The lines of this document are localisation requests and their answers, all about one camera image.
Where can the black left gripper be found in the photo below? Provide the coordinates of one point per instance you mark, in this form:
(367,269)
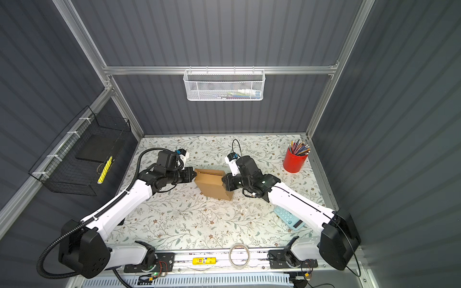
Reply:
(189,176)

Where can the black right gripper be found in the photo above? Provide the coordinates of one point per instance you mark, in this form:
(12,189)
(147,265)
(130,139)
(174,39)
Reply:
(228,181)

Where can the brown cardboard box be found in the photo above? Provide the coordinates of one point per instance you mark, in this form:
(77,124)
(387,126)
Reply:
(211,185)

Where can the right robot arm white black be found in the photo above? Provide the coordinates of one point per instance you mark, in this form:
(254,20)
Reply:
(338,235)

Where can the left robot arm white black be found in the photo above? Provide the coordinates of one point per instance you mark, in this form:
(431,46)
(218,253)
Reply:
(85,250)

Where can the red metal pencil cup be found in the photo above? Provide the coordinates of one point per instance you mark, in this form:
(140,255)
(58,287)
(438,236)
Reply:
(293,163)

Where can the teal calculator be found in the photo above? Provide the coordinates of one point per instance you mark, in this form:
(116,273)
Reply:
(289,219)

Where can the bundle of coloured pencils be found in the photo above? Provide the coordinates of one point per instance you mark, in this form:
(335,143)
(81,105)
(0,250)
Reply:
(299,148)

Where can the yellow striped tool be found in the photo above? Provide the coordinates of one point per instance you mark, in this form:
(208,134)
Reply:
(105,170)

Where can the black foam pad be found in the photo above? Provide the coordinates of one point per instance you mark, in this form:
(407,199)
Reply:
(99,148)

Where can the clear tape roll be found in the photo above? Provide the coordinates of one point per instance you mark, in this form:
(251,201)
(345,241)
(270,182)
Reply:
(239,256)

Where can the markers in white basket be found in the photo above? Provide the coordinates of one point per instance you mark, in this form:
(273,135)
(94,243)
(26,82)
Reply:
(246,94)

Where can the yellow spirit level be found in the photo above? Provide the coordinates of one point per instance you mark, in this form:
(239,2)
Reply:
(204,261)

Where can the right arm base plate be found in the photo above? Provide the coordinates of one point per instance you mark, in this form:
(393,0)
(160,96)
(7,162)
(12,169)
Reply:
(280,259)

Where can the white wire mesh basket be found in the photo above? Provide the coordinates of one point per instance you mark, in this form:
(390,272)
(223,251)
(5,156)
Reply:
(201,87)

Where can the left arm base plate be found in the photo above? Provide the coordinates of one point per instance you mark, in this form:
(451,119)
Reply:
(164,262)

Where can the black wire mesh basket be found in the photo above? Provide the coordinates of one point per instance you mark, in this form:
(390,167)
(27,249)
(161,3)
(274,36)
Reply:
(80,163)

